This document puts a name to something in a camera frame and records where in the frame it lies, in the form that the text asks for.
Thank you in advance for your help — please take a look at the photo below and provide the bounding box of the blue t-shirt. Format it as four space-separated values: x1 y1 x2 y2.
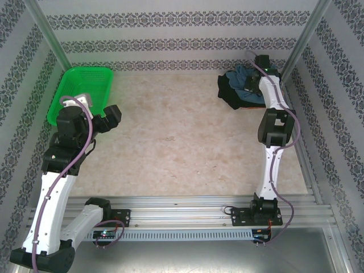
227 64 267 106

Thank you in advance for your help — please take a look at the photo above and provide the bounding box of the black folded t-shirt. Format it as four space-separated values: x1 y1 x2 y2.
217 71 268 110

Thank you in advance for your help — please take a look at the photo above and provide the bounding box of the green plastic basket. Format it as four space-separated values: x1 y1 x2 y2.
46 67 114 128

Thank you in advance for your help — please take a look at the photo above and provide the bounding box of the grey metal base panel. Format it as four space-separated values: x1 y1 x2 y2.
13 240 349 273

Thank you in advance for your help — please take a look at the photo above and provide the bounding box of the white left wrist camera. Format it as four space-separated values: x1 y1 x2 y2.
74 93 94 118

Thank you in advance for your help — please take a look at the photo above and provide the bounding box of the aluminium corner post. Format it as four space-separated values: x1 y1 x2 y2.
24 0 72 72
280 0 332 84

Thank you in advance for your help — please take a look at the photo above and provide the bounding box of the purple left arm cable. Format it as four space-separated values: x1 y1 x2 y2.
31 96 126 271

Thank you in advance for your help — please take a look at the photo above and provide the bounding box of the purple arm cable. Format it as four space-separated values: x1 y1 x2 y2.
245 50 301 246
31 96 126 271

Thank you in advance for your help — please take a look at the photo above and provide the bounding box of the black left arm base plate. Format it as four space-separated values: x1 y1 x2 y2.
109 209 132 228

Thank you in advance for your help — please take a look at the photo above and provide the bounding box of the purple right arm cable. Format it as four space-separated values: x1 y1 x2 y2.
245 50 301 246

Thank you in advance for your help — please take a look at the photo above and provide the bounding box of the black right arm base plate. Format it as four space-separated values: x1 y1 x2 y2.
230 206 283 227

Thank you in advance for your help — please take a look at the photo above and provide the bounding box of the aluminium mounting rail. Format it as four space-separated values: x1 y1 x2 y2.
25 195 336 229

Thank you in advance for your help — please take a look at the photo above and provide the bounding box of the slotted grey cable duct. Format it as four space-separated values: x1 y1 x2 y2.
85 229 254 242

